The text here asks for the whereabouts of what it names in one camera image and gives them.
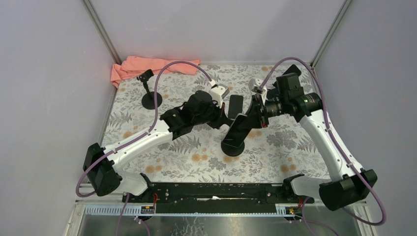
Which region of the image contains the black phone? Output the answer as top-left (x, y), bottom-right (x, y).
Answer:
top-left (228, 95), bottom-right (244, 119)
top-left (221, 114), bottom-right (251, 148)

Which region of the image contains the pink cloth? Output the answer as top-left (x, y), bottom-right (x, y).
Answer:
top-left (110, 56), bottom-right (197, 89)

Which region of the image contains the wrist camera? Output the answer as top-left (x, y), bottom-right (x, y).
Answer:
top-left (208, 84), bottom-right (230, 107)
top-left (248, 79), bottom-right (268, 101)

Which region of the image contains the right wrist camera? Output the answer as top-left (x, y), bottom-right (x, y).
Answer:
top-left (248, 79), bottom-right (268, 101)

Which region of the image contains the aluminium frame profile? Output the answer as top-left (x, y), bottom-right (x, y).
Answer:
top-left (75, 183), bottom-right (367, 206)

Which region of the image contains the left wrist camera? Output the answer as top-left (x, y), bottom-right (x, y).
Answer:
top-left (208, 84), bottom-right (230, 107)

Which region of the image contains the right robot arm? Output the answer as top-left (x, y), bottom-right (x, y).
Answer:
top-left (247, 73), bottom-right (378, 211)

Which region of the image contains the black round-base stand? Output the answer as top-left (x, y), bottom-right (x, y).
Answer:
top-left (137, 69), bottom-right (163, 110)
top-left (221, 142), bottom-right (245, 157)

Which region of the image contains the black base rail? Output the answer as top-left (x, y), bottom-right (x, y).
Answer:
top-left (122, 182), bottom-right (306, 214)

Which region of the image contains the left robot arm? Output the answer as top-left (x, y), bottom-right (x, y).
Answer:
top-left (79, 87), bottom-right (231, 202)

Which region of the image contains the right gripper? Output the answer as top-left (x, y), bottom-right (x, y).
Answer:
top-left (238, 93), bottom-right (288, 129)

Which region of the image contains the purple phone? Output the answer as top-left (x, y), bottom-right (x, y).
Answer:
top-left (276, 64), bottom-right (301, 89)

